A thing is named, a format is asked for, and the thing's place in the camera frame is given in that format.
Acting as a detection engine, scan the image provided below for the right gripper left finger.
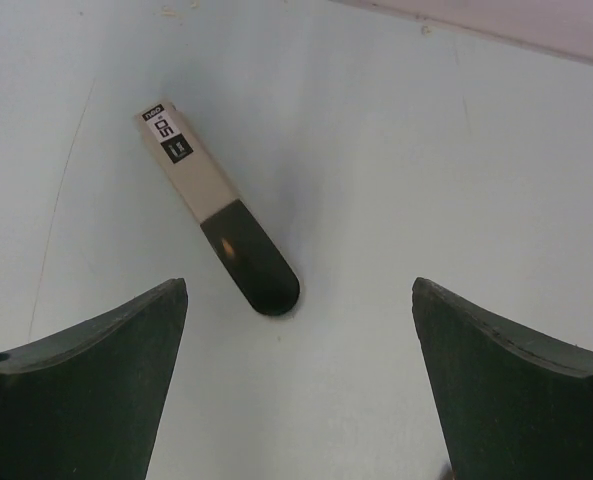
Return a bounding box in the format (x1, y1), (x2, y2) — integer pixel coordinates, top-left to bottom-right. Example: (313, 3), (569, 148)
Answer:
(0, 278), (188, 479)

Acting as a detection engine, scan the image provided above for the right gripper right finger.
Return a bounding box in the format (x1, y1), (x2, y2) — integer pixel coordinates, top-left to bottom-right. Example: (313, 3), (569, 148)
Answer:
(412, 278), (593, 479)

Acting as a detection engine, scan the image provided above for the beige black stapler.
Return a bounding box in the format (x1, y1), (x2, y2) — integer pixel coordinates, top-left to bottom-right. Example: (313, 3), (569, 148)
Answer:
(135, 100), (301, 317)

